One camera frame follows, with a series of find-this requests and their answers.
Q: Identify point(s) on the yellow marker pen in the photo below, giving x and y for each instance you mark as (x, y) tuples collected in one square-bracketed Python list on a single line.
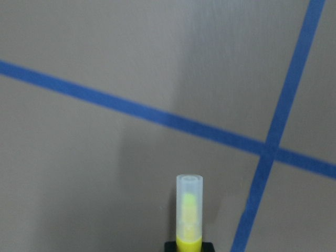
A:
[(189, 212)]

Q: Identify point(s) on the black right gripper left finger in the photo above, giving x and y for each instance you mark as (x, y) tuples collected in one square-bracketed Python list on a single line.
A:
[(170, 246)]

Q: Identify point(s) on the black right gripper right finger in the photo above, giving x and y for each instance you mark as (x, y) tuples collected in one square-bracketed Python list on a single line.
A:
[(207, 247)]

